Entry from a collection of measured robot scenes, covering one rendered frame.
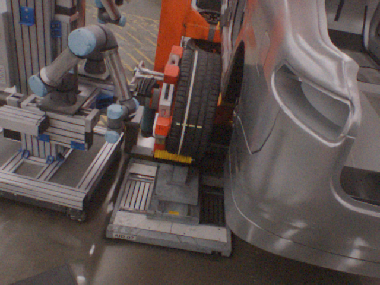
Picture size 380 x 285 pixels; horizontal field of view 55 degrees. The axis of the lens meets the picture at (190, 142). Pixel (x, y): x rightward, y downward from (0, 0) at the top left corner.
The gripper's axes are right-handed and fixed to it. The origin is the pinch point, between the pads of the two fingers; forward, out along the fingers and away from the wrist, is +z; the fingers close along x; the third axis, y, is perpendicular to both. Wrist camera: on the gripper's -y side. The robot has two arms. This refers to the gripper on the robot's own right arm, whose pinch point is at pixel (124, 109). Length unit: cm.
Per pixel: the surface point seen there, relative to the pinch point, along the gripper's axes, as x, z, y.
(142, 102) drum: -8.5, 10.9, 0.6
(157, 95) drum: -17.3, 12.1, 6.8
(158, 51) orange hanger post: -11, 55, 18
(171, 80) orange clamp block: -24.8, -3.8, 25.6
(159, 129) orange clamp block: -23.0, -18.9, 2.1
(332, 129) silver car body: -82, -86, 56
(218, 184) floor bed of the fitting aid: -74, 36, -75
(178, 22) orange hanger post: -22, 54, 41
